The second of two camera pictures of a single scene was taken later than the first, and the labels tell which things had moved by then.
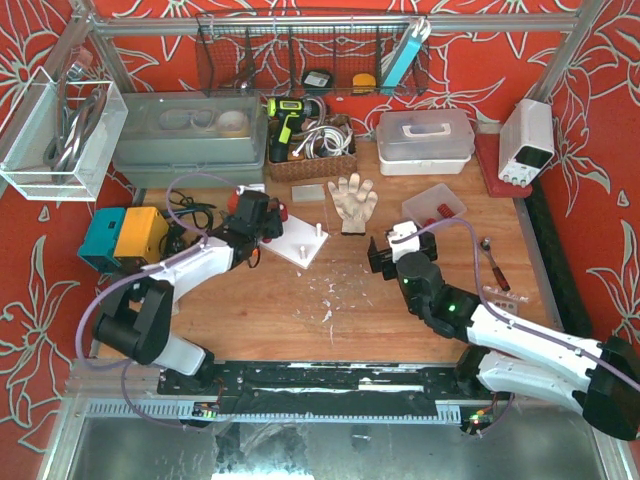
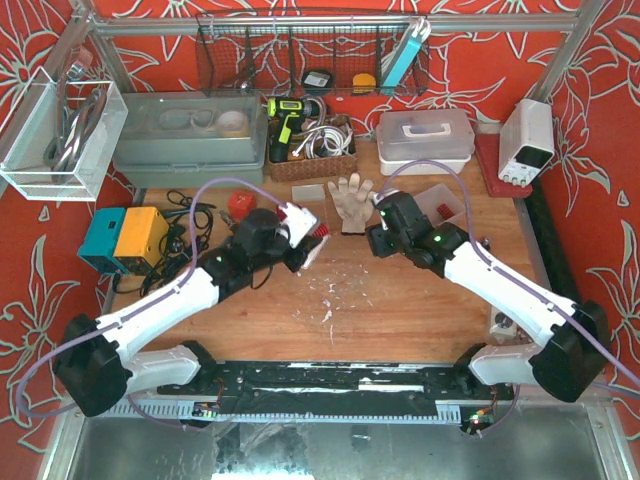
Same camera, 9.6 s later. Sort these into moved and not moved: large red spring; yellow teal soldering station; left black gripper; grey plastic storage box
Moved: left black gripper
Not moved: yellow teal soldering station; large red spring; grey plastic storage box
